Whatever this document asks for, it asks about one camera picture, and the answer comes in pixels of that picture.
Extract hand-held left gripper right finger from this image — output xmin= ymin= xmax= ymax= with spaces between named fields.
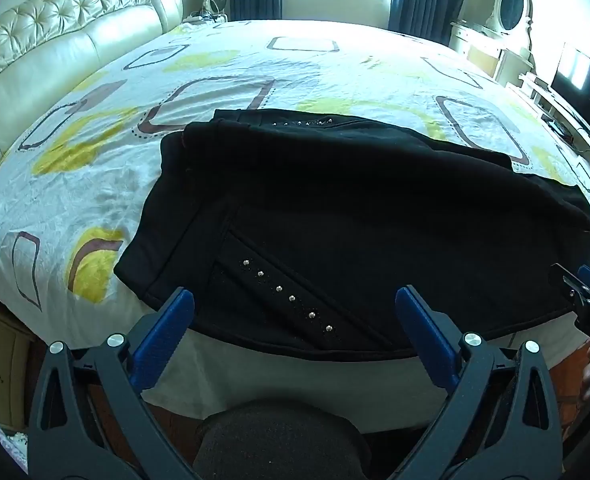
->
xmin=390 ymin=285 xmax=563 ymax=480

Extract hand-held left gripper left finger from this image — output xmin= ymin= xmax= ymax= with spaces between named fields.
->
xmin=28 ymin=287 xmax=201 ymax=480

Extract black studded pants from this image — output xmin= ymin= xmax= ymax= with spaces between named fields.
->
xmin=114 ymin=108 xmax=590 ymax=361

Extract white tv cabinet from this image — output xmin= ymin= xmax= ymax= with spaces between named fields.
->
xmin=519 ymin=72 xmax=590 ymax=196

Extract black television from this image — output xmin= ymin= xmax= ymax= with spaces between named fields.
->
xmin=551 ymin=42 xmax=590 ymax=157

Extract patterned white bed sheet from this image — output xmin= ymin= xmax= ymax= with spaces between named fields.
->
xmin=0 ymin=19 xmax=590 ymax=431

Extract white dressing table with mirror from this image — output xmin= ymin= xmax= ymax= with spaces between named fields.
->
xmin=449 ymin=0 xmax=536 ymax=88

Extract cream tufted leather headboard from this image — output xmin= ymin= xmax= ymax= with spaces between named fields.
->
xmin=0 ymin=0 xmax=185 ymax=173

